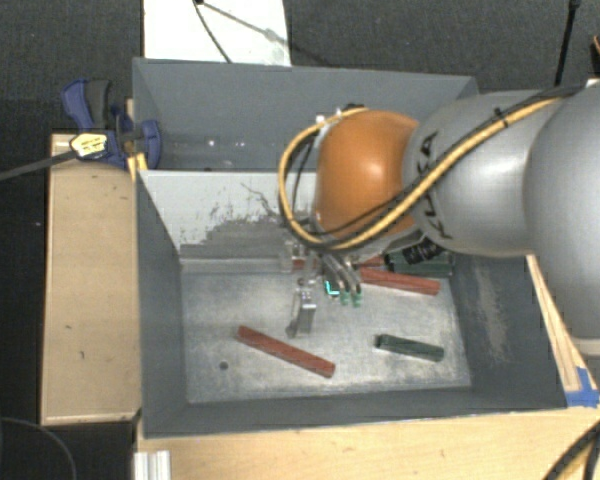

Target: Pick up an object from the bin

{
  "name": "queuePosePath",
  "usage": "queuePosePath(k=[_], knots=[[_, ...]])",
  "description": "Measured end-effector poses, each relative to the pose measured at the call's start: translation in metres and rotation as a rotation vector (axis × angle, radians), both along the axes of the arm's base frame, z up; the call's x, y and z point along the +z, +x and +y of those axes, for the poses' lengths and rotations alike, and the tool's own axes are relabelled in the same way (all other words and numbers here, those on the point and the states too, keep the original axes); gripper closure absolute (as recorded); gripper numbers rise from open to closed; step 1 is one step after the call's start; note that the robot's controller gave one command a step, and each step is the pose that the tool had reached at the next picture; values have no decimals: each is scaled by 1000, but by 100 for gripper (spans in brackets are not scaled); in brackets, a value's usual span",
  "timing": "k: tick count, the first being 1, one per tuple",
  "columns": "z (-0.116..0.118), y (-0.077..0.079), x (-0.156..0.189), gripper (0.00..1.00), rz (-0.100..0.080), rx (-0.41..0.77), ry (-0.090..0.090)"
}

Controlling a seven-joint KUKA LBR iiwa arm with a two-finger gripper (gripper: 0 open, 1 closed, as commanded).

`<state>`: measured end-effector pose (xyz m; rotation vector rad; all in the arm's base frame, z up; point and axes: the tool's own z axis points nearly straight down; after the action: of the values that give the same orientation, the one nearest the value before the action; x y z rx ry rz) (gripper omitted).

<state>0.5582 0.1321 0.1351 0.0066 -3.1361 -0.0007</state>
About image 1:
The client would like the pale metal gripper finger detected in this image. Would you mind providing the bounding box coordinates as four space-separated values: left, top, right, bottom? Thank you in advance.
284 277 307 339
299 290 319 334

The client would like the pale wood board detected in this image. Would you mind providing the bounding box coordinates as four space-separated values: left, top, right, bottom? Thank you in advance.
39 132 144 427

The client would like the dark green flat block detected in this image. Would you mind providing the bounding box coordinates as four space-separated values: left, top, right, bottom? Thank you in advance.
383 251 455 279
373 333 446 364

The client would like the red-brown flat block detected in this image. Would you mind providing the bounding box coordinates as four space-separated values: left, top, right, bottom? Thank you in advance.
290 255 385 273
236 324 337 380
357 265 442 297

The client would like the grey metal bin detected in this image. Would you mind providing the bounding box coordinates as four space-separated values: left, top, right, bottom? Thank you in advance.
131 56 569 439

